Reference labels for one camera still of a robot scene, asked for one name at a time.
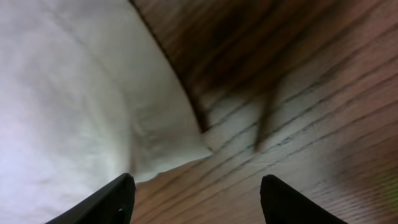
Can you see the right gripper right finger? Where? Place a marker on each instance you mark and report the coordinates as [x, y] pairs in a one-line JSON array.
[[282, 204]]

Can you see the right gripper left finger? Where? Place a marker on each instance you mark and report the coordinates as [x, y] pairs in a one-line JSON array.
[[113, 203]]

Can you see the beige khaki shorts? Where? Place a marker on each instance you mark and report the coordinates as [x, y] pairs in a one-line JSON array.
[[86, 95]]

